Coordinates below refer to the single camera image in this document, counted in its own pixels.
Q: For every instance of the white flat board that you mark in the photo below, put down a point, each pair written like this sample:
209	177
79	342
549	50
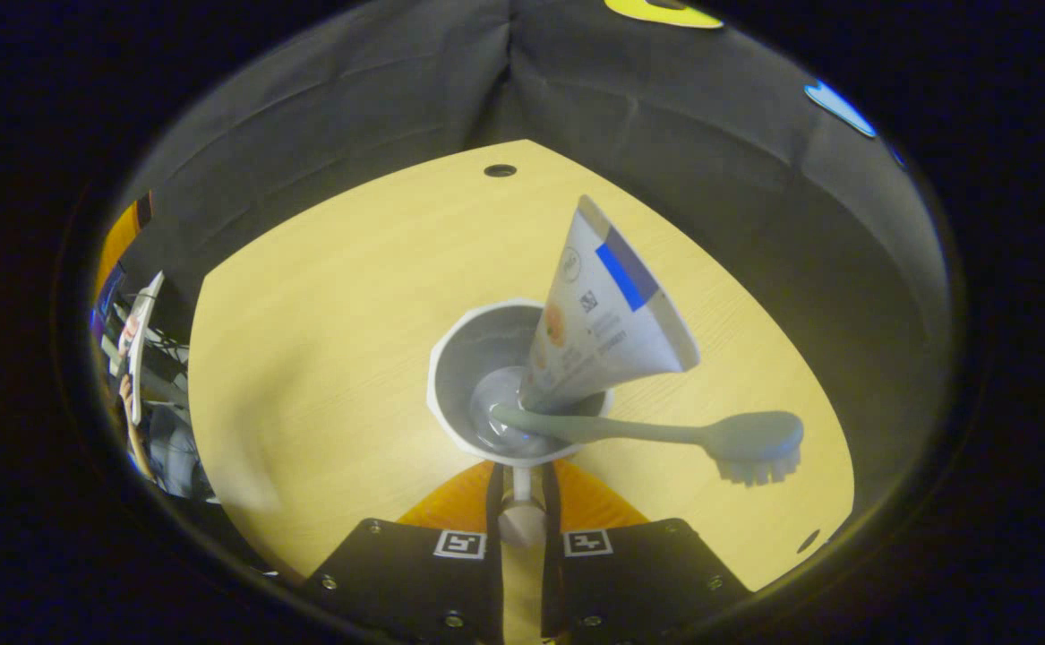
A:
143	340

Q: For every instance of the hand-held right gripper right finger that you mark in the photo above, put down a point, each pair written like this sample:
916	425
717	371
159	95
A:
551	582

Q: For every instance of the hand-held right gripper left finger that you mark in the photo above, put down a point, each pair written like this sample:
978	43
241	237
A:
494	582

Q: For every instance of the white toothpaste tube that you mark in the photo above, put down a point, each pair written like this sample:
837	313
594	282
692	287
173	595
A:
603	322

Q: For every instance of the orange object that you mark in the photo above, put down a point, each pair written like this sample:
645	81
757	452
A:
117	246

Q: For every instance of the light wooden desktop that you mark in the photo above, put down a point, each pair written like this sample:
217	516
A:
325	358

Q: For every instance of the grey rounded object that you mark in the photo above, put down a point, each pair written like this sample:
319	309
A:
175	448

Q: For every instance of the pale green toothbrush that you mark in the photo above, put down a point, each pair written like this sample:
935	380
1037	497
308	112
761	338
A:
665	434

